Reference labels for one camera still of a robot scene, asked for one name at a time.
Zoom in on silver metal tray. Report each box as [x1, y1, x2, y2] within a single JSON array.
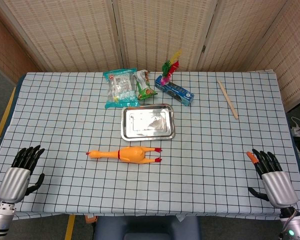
[[120, 103, 177, 142]]

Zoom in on green white snack bag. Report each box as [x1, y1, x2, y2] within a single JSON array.
[[135, 69, 158, 101]]

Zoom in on beige folding screen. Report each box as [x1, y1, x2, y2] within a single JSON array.
[[0, 0, 300, 112]]

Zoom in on yellow rubber chicken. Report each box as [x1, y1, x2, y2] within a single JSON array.
[[86, 146, 163, 165]]

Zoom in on blue checked tablecloth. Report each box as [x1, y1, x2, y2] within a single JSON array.
[[0, 71, 300, 221]]

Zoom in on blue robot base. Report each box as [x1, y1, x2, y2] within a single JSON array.
[[92, 215, 201, 240]]

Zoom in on teal snack bag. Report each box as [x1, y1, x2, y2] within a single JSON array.
[[103, 68, 140, 109]]

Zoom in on white cables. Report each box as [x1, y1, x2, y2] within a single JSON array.
[[289, 116, 300, 137]]

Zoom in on colourful feather shuttlecock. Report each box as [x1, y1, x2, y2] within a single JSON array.
[[160, 49, 183, 86]]

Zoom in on blue rectangular box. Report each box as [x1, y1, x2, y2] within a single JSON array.
[[154, 75, 195, 107]]

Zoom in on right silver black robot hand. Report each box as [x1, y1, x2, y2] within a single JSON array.
[[246, 148, 299, 208]]

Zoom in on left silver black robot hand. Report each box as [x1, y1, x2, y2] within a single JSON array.
[[0, 144, 46, 204]]

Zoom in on wooden stick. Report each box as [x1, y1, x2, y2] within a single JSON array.
[[216, 79, 240, 120]]

